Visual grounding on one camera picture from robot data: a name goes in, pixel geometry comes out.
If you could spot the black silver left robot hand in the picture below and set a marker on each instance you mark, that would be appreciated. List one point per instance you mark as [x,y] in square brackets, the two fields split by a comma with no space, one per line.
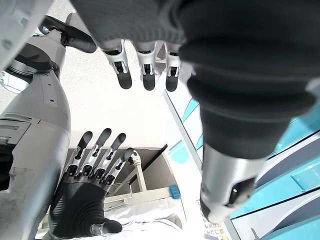
[237,50]

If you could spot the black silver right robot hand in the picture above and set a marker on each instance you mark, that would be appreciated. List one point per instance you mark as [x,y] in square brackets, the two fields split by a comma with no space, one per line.
[77,202]

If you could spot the blue bed tag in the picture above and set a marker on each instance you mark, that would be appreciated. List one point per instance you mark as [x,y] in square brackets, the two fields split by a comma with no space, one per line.
[174,192]

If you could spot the white perforated side basket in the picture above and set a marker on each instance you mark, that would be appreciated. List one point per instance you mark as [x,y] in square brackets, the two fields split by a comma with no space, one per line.
[212,231]

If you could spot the white medical cart blue drawers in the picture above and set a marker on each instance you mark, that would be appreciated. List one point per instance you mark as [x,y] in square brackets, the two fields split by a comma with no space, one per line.
[287,185]

